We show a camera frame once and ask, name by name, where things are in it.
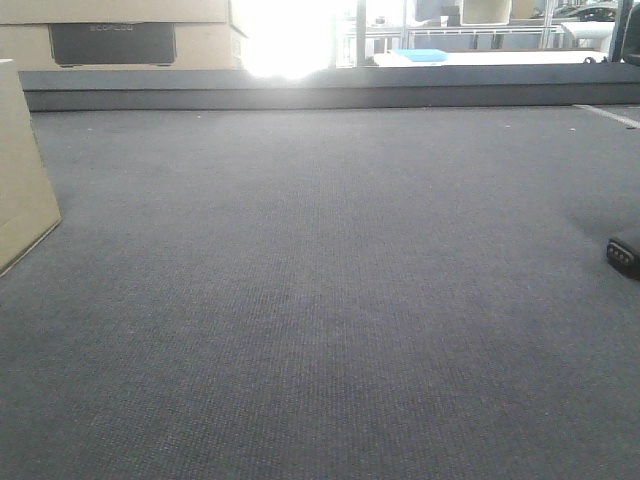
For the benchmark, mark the grey raised table border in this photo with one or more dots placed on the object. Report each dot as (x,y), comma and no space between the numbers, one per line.
(355,88)

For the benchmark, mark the upper stacked cardboard box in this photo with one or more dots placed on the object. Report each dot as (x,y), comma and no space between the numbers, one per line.
(84,11)

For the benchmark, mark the beige box on shelf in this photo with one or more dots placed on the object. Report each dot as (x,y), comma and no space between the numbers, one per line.
(485,12)

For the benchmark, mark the white background table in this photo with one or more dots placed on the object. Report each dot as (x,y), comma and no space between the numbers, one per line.
(494,57)

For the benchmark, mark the grey vertical pillar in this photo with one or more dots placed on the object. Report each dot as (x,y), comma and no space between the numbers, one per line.
(361,9)

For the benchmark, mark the orange black barcode scanner gun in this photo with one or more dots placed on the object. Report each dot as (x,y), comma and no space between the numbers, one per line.
(622,252)

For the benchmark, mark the brown cardboard package box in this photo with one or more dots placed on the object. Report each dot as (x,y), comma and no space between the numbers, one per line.
(29,208)

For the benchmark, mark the blue flat tray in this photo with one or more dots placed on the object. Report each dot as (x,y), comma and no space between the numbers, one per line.
(422,55)

